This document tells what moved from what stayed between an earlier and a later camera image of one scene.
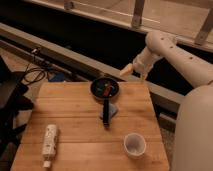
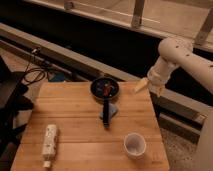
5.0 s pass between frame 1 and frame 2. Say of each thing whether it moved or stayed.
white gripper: moved
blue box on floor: stayed
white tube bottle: stayed
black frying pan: stayed
